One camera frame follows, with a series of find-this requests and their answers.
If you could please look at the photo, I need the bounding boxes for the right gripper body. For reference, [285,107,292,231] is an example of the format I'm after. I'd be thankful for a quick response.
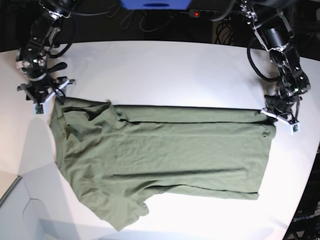
[16,77,76,115]

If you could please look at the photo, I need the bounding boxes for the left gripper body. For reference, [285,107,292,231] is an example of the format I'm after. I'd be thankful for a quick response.
[260,96,302,135]

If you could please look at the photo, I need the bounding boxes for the green t-shirt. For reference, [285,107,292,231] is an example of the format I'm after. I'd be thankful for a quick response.
[50,97,276,231]

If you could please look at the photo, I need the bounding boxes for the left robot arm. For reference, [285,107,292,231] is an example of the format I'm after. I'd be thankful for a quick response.
[210,0,311,135]

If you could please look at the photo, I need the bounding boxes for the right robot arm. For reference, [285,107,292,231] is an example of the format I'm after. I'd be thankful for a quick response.
[16,0,79,115]

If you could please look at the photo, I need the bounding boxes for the black power strip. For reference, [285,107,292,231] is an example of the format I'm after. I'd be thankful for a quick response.
[186,9,243,21]

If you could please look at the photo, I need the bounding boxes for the blue box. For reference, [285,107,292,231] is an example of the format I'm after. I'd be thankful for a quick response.
[121,0,191,10]

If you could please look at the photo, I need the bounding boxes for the grey floor cables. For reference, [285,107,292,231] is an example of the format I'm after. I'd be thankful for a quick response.
[104,0,181,33]

